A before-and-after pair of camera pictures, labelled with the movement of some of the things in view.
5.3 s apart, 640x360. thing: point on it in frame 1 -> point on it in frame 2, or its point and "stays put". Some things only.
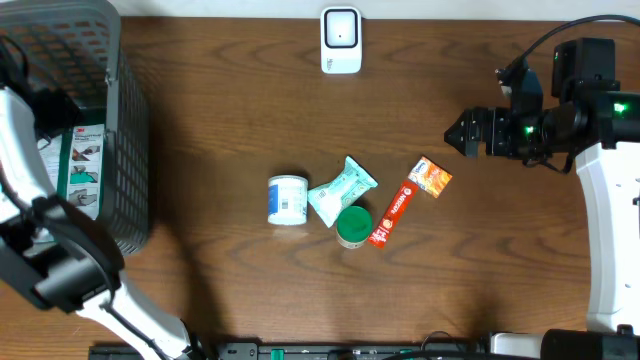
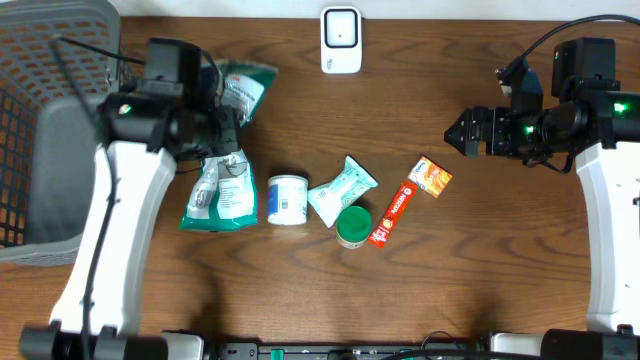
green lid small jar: x=353 y=227 stays put
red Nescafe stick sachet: x=393 y=214 stays put
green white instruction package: x=74 y=164 -> x=224 y=194
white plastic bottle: x=287 y=200 stays put
